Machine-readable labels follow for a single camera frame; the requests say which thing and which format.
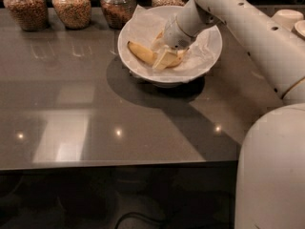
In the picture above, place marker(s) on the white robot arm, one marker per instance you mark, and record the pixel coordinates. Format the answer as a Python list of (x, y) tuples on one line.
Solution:
[(270, 180)]

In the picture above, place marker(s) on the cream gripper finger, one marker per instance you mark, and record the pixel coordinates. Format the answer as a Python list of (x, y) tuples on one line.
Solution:
[(158, 43), (164, 59)]

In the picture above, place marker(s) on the white bowl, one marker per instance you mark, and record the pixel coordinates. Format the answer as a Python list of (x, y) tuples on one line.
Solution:
[(136, 32)]

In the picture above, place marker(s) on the yellow banana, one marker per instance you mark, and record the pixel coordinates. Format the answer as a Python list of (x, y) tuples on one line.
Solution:
[(148, 56)]

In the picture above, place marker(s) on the stack of white cups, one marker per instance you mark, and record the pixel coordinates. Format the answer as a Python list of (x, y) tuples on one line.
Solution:
[(291, 20)]

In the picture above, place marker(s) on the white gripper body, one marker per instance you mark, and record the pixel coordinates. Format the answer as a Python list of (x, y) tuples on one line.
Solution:
[(174, 35)]

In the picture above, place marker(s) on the white paper liner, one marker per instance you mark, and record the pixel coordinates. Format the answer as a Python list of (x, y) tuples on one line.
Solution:
[(143, 26)]

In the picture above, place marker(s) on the glass jar of grains far left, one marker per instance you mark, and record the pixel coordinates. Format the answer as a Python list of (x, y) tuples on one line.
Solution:
[(29, 15)]

